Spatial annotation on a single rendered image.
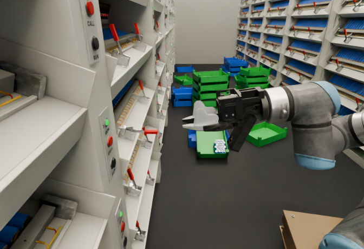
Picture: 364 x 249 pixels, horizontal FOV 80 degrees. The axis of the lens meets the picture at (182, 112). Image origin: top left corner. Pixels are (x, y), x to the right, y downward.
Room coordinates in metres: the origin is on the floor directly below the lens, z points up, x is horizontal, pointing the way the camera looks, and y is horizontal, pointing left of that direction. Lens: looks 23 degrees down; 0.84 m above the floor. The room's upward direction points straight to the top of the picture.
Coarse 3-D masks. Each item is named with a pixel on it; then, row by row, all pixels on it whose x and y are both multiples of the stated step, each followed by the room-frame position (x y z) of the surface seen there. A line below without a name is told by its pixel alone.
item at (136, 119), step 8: (144, 80) 0.95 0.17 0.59; (152, 80) 0.95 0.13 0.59; (144, 88) 0.93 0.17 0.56; (152, 88) 0.95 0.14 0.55; (136, 96) 0.81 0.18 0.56; (152, 96) 0.87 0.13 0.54; (136, 104) 0.73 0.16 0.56; (144, 104) 0.76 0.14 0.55; (136, 112) 0.67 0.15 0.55; (144, 112) 0.69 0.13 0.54; (128, 120) 0.60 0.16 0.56; (136, 120) 0.62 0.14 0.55; (144, 120) 0.70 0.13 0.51; (136, 128) 0.57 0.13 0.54; (136, 136) 0.53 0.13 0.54; (120, 144) 0.47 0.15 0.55; (128, 144) 0.48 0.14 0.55; (120, 152) 0.44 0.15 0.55; (128, 152) 0.45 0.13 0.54; (120, 160) 0.35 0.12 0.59; (128, 160) 0.35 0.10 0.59
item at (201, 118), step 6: (198, 108) 0.49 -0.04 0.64; (198, 114) 0.49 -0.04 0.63; (204, 114) 0.49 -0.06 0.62; (210, 114) 0.49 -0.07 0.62; (216, 114) 0.50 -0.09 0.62; (198, 120) 0.49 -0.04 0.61; (204, 120) 0.49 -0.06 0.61; (210, 120) 0.49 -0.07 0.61; (216, 120) 0.49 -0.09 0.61; (186, 126) 0.49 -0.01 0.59; (192, 126) 0.49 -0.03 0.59; (198, 126) 0.48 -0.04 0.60
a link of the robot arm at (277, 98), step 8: (272, 88) 0.52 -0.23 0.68; (280, 88) 0.51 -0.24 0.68; (272, 96) 0.49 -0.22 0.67; (280, 96) 0.49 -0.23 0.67; (272, 104) 0.48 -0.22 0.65; (280, 104) 0.48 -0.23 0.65; (288, 104) 0.48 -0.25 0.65; (272, 112) 0.47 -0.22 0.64; (280, 112) 0.48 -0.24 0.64; (288, 112) 0.47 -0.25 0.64; (272, 120) 0.48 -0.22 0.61; (280, 120) 0.48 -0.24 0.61
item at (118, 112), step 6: (132, 84) 0.86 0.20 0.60; (132, 90) 0.79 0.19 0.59; (126, 96) 0.72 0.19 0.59; (120, 102) 0.65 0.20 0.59; (126, 102) 0.67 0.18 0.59; (120, 108) 0.61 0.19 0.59; (114, 114) 0.56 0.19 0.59; (120, 114) 0.60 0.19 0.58; (114, 120) 0.53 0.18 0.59; (120, 120) 0.56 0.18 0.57; (120, 126) 0.54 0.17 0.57
